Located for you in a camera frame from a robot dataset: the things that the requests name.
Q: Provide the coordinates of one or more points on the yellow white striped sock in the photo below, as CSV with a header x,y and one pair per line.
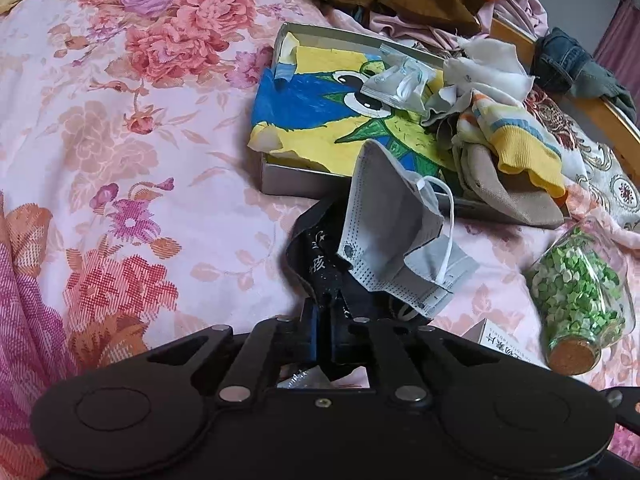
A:
x,y
520,150

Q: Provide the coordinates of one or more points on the grey box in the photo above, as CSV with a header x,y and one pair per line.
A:
x,y
300,182

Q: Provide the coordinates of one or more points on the grey green garment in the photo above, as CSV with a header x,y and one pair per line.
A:
x,y
607,80

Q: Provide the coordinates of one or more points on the grey face mask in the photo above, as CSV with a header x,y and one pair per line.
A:
x,y
385,210

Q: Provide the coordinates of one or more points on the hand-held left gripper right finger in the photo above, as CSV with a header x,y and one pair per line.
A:
x,y
340,345

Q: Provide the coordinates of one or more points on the small white box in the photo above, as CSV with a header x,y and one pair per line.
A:
x,y
500,337

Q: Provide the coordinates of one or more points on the black printed face mask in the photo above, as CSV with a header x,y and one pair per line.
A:
x,y
320,260

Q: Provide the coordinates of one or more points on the glass jar of green stars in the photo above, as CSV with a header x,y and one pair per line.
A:
x,y
575,290

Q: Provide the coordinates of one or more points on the pale pink garment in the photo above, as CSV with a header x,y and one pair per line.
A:
x,y
510,15

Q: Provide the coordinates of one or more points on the pink curtain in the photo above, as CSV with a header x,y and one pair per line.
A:
x,y
622,35

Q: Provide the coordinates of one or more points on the beige sock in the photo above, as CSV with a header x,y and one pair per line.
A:
x,y
500,200

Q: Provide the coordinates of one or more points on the light grey sock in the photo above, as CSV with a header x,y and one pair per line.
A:
x,y
442,105

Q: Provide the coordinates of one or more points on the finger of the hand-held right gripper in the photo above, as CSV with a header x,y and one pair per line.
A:
x,y
625,407

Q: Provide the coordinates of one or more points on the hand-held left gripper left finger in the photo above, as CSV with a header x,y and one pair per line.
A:
x,y
314,340

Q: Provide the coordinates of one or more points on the wooden bed rail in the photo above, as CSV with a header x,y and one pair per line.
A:
x,y
617,130

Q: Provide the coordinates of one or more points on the blue jeans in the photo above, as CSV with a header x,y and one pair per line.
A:
x,y
560,60

